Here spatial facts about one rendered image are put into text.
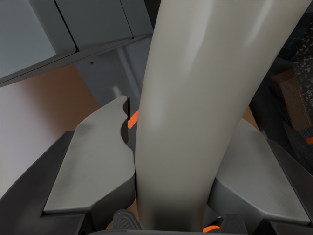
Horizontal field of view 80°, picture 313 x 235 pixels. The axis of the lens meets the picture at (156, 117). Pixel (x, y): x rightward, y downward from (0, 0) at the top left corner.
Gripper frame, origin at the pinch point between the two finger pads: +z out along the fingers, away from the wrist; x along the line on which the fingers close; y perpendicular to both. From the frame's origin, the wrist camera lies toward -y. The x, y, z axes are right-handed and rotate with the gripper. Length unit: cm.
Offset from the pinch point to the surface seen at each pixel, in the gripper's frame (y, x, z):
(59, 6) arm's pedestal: -3.7, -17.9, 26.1
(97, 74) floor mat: 37, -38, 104
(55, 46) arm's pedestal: 1.5, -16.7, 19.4
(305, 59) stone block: 4.5, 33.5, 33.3
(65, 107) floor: 64, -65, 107
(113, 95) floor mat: 50, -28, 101
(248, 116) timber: 46, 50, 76
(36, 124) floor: 83, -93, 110
